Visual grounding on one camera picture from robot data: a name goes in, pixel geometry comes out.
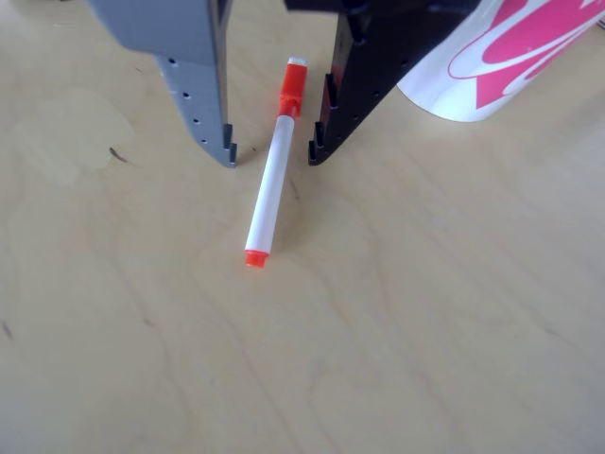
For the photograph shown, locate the white marker pen red cap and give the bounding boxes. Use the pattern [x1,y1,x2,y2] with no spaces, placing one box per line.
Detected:
[243,56,309,269]

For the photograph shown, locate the white mug red heart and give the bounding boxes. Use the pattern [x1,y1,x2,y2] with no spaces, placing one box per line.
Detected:
[396,0,605,123]

